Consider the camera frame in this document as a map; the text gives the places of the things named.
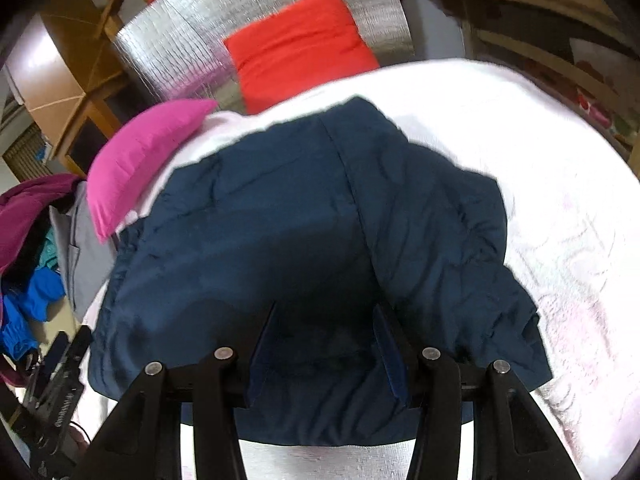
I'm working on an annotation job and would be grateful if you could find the wooden shelf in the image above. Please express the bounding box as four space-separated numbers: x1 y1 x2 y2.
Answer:
400 0 640 163

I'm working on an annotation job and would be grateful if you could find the white blanket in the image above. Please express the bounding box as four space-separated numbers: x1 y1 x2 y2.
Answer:
75 59 640 480

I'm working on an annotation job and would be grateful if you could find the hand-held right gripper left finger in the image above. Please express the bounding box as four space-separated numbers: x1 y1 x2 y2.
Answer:
74 303 277 480

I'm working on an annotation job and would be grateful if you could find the orange-red pillow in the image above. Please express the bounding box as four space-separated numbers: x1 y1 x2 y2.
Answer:
223 0 381 116

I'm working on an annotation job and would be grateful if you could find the pile of colourful clothes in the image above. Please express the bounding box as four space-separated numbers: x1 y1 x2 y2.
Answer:
0 172 90 277

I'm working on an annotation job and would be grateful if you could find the pink pillow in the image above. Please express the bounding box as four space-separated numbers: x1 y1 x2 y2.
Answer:
86 99 220 245

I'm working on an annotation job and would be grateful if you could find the grey garment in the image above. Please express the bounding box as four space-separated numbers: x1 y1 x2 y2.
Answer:
49 194 120 322

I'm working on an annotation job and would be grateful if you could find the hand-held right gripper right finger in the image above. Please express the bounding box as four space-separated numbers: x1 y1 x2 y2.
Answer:
372 303 583 480

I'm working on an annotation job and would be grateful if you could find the bright blue garment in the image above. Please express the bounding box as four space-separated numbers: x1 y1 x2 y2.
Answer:
0 266 67 362

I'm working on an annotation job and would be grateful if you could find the teal garment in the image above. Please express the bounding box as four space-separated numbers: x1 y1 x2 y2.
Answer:
39 229 64 275

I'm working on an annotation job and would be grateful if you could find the wooden cabinet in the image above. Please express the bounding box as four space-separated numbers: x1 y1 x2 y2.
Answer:
4 0 168 178

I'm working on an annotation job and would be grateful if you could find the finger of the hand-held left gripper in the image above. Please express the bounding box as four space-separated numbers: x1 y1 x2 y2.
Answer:
39 326 94 393

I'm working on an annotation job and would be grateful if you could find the silver foil mat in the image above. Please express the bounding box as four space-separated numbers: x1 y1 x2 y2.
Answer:
114 0 417 117

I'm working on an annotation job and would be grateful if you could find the navy blue padded jacket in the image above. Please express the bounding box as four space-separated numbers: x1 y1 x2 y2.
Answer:
86 96 553 448

